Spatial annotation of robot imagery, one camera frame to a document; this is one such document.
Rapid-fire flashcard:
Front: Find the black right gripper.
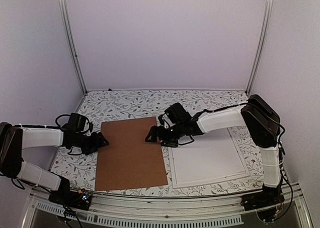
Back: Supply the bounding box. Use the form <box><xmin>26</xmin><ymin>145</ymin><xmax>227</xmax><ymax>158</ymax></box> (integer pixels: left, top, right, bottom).
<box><xmin>144</xmin><ymin>123</ymin><xmax>184</xmax><ymax>149</ymax></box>

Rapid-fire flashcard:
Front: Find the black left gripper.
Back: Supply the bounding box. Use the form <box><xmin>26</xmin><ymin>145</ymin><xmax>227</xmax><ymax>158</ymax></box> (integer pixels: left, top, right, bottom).
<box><xmin>74</xmin><ymin>132</ymin><xmax>110</xmax><ymax>157</ymax></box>

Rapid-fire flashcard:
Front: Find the brown cardboard backing board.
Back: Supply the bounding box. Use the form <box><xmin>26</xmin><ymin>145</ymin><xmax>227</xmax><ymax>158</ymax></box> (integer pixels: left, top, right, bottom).
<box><xmin>94</xmin><ymin>117</ymin><xmax>168</xmax><ymax>192</ymax></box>

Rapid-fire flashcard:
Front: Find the white picture frame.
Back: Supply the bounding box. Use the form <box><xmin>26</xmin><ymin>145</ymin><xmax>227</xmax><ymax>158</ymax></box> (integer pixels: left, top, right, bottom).
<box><xmin>167</xmin><ymin>126</ymin><xmax>251</xmax><ymax>189</ymax></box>

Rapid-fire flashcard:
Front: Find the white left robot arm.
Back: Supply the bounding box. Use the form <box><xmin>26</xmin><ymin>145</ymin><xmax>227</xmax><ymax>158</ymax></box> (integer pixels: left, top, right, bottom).
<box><xmin>0</xmin><ymin>112</ymin><xmax>109</xmax><ymax>205</ymax></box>

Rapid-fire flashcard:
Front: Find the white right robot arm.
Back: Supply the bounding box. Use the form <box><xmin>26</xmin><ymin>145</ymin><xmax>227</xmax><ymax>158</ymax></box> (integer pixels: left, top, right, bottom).
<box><xmin>144</xmin><ymin>94</ymin><xmax>285</xmax><ymax>206</ymax></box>

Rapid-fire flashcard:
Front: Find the floral patterned table mat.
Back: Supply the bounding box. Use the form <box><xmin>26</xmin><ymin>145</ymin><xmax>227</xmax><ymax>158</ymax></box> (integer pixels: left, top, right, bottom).
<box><xmin>50</xmin><ymin>90</ymin><xmax>264</xmax><ymax>197</ymax></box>

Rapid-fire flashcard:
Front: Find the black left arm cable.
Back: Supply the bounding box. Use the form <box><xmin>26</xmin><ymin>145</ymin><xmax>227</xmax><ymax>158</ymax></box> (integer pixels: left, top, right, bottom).
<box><xmin>54</xmin><ymin>114</ymin><xmax>72</xmax><ymax>128</ymax></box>

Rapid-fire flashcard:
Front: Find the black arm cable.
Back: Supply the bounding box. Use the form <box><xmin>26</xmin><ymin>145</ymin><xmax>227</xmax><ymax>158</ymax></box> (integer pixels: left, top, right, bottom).
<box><xmin>202</xmin><ymin>101</ymin><xmax>286</xmax><ymax>139</ymax></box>
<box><xmin>54</xmin><ymin>114</ymin><xmax>72</xmax><ymax>128</ymax></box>

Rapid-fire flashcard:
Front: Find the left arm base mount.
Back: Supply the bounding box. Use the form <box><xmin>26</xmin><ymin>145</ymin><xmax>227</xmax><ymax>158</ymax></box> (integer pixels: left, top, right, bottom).
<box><xmin>48</xmin><ymin>176</ymin><xmax>92</xmax><ymax>211</ymax></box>

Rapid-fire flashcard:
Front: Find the front aluminium rail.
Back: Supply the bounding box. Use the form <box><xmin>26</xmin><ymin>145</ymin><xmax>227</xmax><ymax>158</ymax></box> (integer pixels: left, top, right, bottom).
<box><xmin>22</xmin><ymin>183</ymin><xmax>313</xmax><ymax>228</ymax></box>

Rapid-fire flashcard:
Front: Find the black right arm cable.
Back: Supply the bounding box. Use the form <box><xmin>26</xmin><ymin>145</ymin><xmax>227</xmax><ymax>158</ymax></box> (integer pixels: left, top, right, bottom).
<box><xmin>202</xmin><ymin>101</ymin><xmax>286</xmax><ymax>139</ymax></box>

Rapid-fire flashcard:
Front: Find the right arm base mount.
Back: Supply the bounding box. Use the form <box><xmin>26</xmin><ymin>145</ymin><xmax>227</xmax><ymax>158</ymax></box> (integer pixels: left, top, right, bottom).
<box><xmin>240</xmin><ymin>185</ymin><xmax>285</xmax><ymax>223</ymax></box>

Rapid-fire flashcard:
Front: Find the left aluminium corner post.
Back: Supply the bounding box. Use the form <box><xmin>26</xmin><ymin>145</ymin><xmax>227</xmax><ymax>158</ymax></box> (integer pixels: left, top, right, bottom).
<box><xmin>58</xmin><ymin>0</ymin><xmax>88</xmax><ymax>96</ymax></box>

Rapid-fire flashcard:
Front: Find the aluminium corner post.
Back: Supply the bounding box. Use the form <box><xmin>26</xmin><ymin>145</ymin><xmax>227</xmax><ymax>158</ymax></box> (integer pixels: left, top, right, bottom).
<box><xmin>245</xmin><ymin>0</ymin><xmax>274</xmax><ymax>96</ymax></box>
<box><xmin>58</xmin><ymin>0</ymin><xmax>88</xmax><ymax>96</ymax></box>

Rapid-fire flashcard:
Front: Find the right aluminium corner post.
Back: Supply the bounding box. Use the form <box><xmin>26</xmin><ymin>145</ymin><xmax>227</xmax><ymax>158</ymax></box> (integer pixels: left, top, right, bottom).
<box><xmin>245</xmin><ymin>0</ymin><xmax>274</xmax><ymax>96</ymax></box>

